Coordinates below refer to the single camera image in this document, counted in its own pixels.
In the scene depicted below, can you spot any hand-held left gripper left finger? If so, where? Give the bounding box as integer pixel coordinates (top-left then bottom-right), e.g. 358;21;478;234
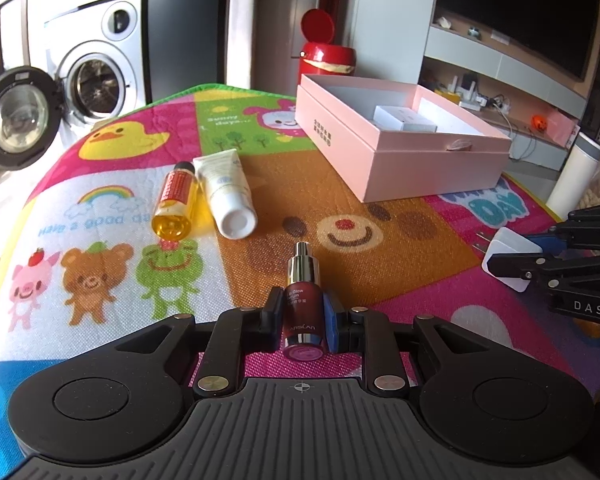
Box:
112;287;287;401

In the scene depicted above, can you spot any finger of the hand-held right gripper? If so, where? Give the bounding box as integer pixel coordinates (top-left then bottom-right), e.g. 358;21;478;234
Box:
492;253;600;289
526;204;600;254

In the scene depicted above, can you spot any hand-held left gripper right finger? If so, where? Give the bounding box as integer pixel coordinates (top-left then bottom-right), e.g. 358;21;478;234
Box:
324;291;492;401

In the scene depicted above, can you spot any white plug adapter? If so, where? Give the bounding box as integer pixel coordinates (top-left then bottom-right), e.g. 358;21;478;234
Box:
474;226;544;295

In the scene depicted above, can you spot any dark red serum bottle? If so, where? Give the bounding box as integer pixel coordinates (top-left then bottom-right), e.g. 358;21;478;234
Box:
279;241;327;364

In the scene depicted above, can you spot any pink cardboard box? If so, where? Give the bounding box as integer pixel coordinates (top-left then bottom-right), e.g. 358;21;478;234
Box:
295;73;513;204

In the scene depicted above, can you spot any small white box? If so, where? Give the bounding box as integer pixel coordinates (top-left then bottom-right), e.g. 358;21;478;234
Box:
372;104;439;133

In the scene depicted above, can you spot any white cylindrical tumbler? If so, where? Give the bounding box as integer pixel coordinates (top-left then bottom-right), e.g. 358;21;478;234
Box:
545;132;600;222

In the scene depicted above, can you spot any white cream tube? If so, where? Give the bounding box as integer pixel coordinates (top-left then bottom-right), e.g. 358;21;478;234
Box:
192;149;259;240

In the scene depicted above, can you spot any orange oil bottle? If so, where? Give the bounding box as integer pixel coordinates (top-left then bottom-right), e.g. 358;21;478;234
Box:
150;161;199;241

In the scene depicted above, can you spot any colourful cartoon play mat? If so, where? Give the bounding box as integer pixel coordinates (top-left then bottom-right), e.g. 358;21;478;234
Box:
0;82;600;480

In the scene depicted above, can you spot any white router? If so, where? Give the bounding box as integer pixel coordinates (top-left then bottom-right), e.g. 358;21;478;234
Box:
452;74;481;99

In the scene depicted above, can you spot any white wooden shelf unit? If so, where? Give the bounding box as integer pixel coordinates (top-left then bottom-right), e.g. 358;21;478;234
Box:
419;9;583;162

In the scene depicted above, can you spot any black television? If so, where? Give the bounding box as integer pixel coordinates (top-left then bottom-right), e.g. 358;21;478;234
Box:
436;0;600;82

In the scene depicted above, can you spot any red trash can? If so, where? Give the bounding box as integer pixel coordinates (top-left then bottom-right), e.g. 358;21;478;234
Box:
296;8;357;87

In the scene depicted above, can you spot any silver washing machine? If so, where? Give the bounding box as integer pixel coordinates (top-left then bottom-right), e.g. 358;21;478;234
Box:
42;0;149;132

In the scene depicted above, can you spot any tall grey cabinet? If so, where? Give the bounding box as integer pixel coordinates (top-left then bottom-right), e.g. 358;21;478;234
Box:
147;0;229;104

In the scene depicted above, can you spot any round washing machine door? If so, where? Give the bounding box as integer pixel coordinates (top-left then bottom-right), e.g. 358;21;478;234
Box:
0;64;65;171

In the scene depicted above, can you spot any dark framed door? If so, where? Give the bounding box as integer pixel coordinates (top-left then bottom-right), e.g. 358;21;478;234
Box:
0;0;32;70

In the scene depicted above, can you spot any thin power cable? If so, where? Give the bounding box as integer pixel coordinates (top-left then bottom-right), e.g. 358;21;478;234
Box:
500;107;537;162

